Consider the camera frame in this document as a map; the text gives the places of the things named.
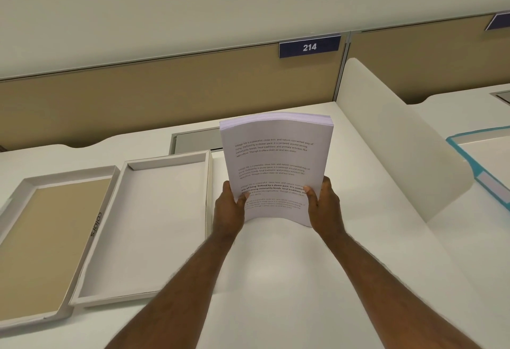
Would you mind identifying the person's left forearm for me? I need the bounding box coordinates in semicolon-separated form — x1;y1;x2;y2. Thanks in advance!
103;229;240;349

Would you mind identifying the white curved desk divider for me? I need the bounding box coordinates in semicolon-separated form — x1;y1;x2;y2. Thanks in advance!
336;57;475;225

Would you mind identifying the person's right hand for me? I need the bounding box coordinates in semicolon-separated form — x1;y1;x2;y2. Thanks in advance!
304;176;347;240

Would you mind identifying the white box lid tan inside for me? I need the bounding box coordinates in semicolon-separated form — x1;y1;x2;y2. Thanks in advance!
0;165;121;330

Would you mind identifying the tan partition panel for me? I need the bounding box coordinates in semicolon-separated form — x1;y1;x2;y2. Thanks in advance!
343;12;510;105
0;33;351;153

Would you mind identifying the empty white cardboard box tray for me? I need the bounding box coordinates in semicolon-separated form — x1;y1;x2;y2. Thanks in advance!
69;150;214;308

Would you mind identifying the person's right forearm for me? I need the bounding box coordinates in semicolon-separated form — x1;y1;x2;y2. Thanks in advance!
317;229;449;349

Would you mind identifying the stack of printed white paper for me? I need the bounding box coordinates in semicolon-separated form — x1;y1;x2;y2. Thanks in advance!
219;112;334;228

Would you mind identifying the blue number sign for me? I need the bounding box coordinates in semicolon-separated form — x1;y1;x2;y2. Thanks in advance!
278;34;342;59

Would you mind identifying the grey metal partition post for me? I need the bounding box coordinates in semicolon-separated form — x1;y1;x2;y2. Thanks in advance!
335;31;353;102

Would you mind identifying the person's left hand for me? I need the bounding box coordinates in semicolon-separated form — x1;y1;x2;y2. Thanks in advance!
212;180;251;239

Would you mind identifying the teal edged white box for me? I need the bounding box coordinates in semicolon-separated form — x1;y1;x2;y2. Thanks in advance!
445;125;510;213

